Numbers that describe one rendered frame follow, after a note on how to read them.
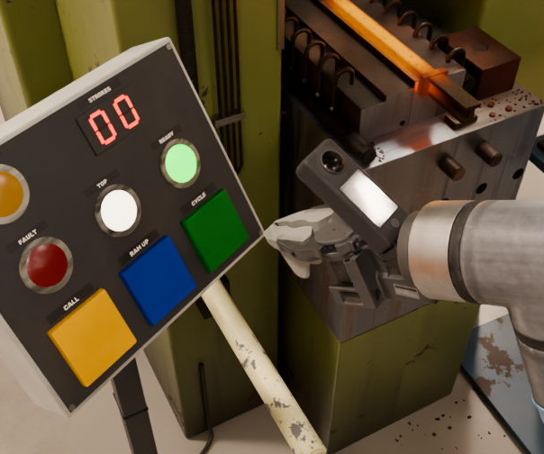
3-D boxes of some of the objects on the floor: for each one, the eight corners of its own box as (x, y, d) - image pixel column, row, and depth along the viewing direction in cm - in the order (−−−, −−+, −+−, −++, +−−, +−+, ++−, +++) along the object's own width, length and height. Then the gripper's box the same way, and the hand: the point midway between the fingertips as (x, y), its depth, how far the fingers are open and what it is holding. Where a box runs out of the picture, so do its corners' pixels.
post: (181, 551, 158) (95, 188, 82) (164, 560, 157) (61, 199, 80) (174, 535, 161) (86, 168, 84) (158, 544, 159) (51, 178, 83)
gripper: (424, 322, 65) (265, 302, 80) (468, 264, 70) (311, 254, 86) (393, 246, 62) (232, 239, 77) (442, 190, 67) (283, 194, 82)
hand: (272, 227), depth 79 cm, fingers closed
